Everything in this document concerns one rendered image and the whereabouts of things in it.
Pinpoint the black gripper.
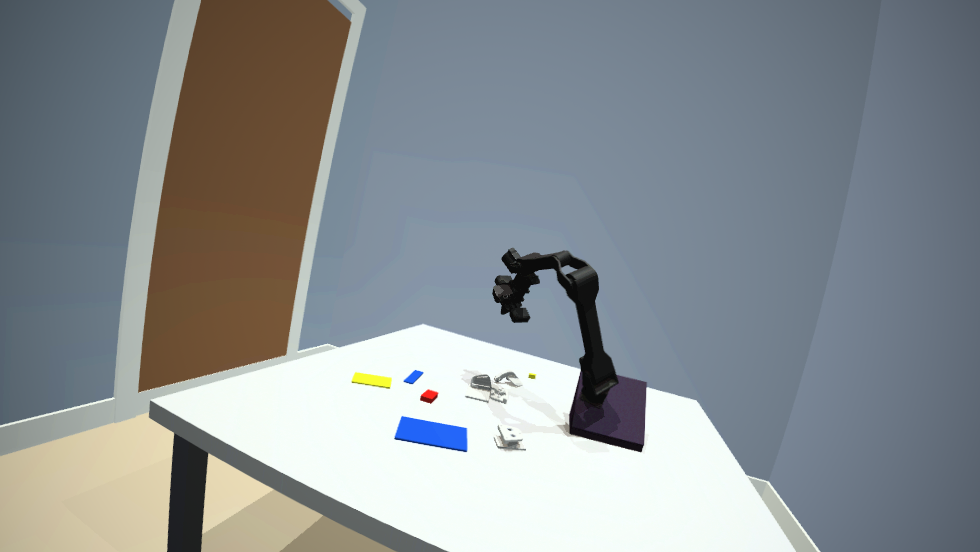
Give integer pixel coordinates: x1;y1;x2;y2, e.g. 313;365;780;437
494;275;531;323

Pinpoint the blue flat bar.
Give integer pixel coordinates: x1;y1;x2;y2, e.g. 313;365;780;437
403;370;424;384

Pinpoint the blue rectangular plate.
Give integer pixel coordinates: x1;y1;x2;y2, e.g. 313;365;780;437
394;416;468;452

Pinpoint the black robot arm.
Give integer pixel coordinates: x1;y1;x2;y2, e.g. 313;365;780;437
492;248;619;409

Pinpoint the red rectangular block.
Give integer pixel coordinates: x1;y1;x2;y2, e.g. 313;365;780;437
420;389;439;404

